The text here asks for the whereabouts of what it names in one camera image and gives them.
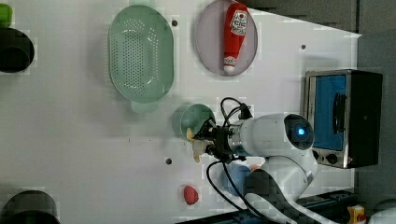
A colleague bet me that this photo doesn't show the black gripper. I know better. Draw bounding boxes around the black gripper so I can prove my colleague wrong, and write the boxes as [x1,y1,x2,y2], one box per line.
[193,119,233,163]

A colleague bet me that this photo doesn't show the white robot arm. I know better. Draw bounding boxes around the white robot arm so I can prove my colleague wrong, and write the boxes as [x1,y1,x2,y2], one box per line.
[187,113,338,224]

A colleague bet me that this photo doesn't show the green mug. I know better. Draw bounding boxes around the green mug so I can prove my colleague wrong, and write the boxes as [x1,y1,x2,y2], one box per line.
[172,104,215,140]

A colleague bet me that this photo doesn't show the blue mug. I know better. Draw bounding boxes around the blue mug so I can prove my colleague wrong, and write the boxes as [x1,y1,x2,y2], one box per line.
[220,163,251,196]

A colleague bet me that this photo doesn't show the orange slice toy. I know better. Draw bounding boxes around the orange slice toy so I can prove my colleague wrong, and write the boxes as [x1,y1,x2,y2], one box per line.
[250,164,261,172]

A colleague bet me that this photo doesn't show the red plush strawberry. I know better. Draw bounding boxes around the red plush strawberry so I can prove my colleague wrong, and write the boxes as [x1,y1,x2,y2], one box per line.
[183,186,199,205]

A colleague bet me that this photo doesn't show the grey round plate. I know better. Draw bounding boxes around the grey round plate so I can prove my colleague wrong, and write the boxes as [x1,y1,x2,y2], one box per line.
[195,0,258,77]

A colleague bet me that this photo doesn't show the green perforated colander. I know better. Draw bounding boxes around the green perforated colander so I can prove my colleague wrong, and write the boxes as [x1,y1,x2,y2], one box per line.
[108,5,174,104]

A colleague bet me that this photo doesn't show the red plush ketchup bottle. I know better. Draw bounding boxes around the red plush ketchup bottle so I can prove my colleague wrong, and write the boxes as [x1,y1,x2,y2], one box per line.
[223,2,248,74]

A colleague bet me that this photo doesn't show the silver black toaster oven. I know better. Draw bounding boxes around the silver black toaster oven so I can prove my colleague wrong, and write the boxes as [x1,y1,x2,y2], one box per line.
[304,69,383,169]

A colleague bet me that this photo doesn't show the yellow red emergency button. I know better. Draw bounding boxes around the yellow red emergency button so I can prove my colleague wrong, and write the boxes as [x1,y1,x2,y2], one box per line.
[347,205,367,224]

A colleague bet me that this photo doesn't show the black cylinder lower left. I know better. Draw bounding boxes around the black cylinder lower left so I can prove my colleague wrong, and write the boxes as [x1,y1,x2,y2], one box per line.
[1,190,61,224]

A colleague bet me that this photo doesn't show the black cylinder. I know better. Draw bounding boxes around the black cylinder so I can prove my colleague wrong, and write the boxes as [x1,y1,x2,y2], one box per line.
[0,28,35,73]
[1,190,61,224]

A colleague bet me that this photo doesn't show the black cylinder upper left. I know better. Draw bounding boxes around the black cylinder upper left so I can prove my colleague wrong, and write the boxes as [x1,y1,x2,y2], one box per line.
[0,28,35,73]

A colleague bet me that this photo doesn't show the green object at corner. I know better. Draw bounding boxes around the green object at corner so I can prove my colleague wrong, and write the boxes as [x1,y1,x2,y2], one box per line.
[0,3,13,28]

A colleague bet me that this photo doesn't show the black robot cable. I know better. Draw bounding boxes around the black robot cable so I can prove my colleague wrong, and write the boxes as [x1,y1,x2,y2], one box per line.
[205,96,269,222]

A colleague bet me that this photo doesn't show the blue metal table frame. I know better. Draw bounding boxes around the blue metal table frame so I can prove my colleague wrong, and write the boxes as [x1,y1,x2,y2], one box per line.
[177,190,357,224]

